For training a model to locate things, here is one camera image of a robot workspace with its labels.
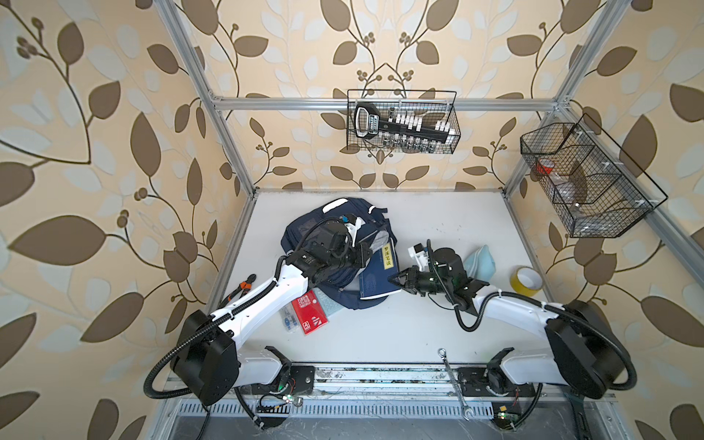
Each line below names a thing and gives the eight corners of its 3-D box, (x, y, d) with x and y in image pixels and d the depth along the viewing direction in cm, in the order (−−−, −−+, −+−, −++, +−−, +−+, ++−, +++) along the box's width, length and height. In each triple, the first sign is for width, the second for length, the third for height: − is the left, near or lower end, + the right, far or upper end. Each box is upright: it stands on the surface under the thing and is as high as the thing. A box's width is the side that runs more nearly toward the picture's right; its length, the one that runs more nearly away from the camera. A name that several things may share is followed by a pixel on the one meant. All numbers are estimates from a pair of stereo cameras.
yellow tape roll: (514, 296, 91) (519, 291, 88) (505, 271, 97) (509, 266, 94) (542, 296, 91) (548, 291, 88) (531, 271, 97) (536, 266, 94)
